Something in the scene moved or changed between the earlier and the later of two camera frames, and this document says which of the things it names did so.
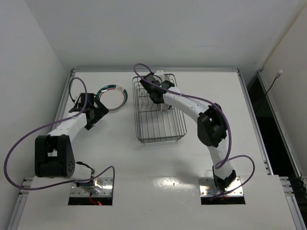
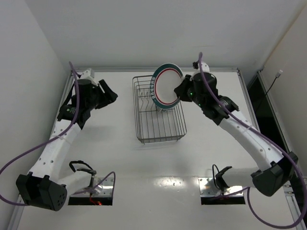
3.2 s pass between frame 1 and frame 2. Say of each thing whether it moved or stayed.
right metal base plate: stayed
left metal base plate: stayed
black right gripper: moved
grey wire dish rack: stayed
